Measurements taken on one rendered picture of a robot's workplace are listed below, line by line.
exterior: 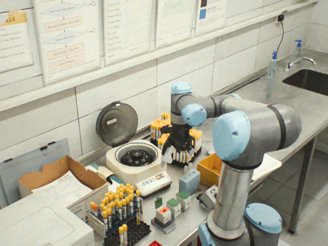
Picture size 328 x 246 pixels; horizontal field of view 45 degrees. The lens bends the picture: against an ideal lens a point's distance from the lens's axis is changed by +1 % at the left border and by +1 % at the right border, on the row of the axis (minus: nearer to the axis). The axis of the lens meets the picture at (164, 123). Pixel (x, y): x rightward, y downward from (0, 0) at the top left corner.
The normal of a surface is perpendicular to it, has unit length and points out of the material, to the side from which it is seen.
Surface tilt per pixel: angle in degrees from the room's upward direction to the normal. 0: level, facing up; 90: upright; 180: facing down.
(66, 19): 94
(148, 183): 25
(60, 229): 0
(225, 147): 84
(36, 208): 0
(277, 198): 0
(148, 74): 90
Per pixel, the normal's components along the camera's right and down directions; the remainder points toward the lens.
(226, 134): -0.94, 0.05
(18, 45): 0.76, 0.33
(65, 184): 0.04, -0.88
